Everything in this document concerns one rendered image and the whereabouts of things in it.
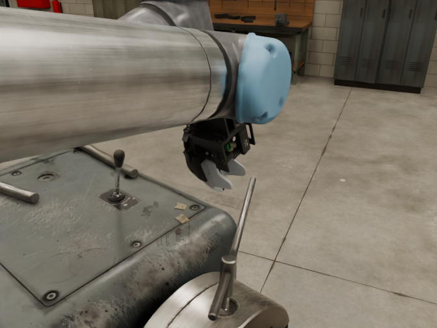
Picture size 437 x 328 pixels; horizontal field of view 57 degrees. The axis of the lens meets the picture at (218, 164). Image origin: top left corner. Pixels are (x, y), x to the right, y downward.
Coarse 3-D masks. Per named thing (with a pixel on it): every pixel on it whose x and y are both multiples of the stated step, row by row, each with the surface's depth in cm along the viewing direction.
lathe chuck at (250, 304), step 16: (208, 288) 64; (240, 288) 66; (192, 304) 60; (208, 304) 60; (240, 304) 61; (256, 304) 62; (272, 304) 64; (176, 320) 59; (192, 320) 58; (208, 320) 58; (224, 320) 58; (240, 320) 58; (256, 320) 60; (272, 320) 65; (288, 320) 71
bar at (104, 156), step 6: (84, 150) 105; (90, 150) 102; (96, 150) 101; (96, 156) 101; (102, 156) 99; (108, 156) 98; (108, 162) 97; (126, 168) 93; (132, 168) 92; (132, 174) 92
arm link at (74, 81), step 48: (0, 48) 16; (48, 48) 18; (96, 48) 21; (144, 48) 24; (192, 48) 27; (240, 48) 32; (0, 96) 16; (48, 96) 18; (96, 96) 20; (144, 96) 23; (192, 96) 27; (240, 96) 32; (0, 144) 17; (48, 144) 20
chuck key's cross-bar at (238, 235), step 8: (248, 184) 76; (248, 192) 73; (248, 200) 72; (248, 208) 70; (240, 216) 68; (240, 224) 67; (240, 232) 65; (240, 240) 64; (232, 248) 62; (224, 272) 57; (224, 280) 55; (224, 288) 54; (216, 296) 52; (216, 304) 50; (216, 312) 49
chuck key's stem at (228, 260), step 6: (222, 258) 57; (228, 258) 57; (234, 258) 57; (222, 264) 57; (228, 264) 56; (234, 264) 57; (222, 270) 57; (228, 270) 57; (234, 270) 57; (234, 276) 58; (228, 282) 57; (228, 288) 58; (228, 294) 58; (228, 300) 59; (222, 306) 60; (228, 306) 60
